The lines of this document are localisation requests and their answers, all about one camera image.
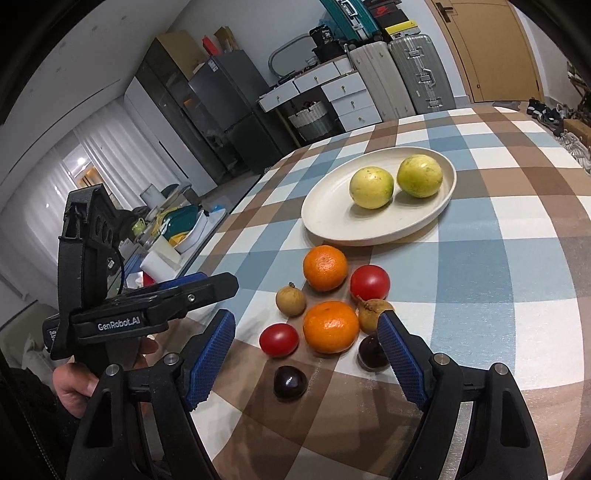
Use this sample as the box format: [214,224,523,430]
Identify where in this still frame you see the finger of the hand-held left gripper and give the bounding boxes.
[124,271,208,297]
[154,272,239,320]

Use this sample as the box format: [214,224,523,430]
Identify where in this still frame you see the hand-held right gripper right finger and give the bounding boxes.
[376,310,550,480]

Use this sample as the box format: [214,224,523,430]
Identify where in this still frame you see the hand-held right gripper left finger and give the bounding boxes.
[66,309,237,480]

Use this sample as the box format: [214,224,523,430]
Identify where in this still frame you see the brown longan fruit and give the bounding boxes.
[356,298,395,335]
[276,282,307,318]

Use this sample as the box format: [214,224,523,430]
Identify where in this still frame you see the red tomato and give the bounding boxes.
[350,265,391,303]
[259,323,299,357]

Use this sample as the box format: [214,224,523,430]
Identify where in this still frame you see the orange mandarin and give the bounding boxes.
[303,245,348,292]
[303,301,360,355]

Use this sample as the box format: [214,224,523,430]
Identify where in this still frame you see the cream oval plate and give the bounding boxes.
[301,147,458,247]

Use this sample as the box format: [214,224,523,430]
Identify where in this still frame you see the person's left forearm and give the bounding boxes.
[7,367,86,480]

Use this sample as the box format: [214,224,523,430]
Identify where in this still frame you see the person's left hand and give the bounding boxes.
[52,361,101,419]

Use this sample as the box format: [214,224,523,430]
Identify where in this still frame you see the dark purple plum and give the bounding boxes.
[273,366,308,401]
[358,333,391,371]

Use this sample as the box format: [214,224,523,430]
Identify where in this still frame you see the green bowl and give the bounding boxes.
[159,204,200,241]

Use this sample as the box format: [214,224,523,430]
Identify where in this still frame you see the white curtain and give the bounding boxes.
[0,99,185,287]

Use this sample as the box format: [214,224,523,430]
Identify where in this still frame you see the checked tablecloth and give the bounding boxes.
[185,105,591,480]

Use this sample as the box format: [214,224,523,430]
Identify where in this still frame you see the dark glass cabinet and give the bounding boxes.
[136,37,220,185]

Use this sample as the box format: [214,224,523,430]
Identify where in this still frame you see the yellow-green guava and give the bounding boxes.
[349,166,395,210]
[397,154,444,199]

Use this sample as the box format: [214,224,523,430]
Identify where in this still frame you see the grey refrigerator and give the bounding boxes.
[187,50,283,172]

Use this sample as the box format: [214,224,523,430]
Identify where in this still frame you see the woven storage basket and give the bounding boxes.
[288,99,336,142]

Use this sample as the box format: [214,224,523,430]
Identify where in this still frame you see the white drawer dresser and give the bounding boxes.
[257,58,384,136]

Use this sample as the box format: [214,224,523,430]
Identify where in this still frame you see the oval mirror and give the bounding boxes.
[269,34,320,79]

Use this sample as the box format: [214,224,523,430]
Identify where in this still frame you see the beige suitcase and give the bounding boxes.
[348,41,416,121]

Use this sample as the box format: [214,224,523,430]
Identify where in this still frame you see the black bag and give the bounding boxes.
[308,25,343,61]

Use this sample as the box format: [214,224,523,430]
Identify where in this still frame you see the pile of shoes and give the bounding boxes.
[526,97,591,172]

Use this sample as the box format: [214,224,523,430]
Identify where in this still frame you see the silver suitcase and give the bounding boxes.
[388,34,457,114]

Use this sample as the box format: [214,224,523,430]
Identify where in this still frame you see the teal suitcase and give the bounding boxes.
[320,0,384,44]

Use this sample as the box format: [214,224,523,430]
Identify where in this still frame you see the shoe rack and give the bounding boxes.
[567,62,591,112]

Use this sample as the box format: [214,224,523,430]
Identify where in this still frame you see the yellow box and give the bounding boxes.
[385,18,422,38]

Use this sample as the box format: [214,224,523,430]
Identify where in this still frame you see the wooden door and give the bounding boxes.
[425,0,546,103]

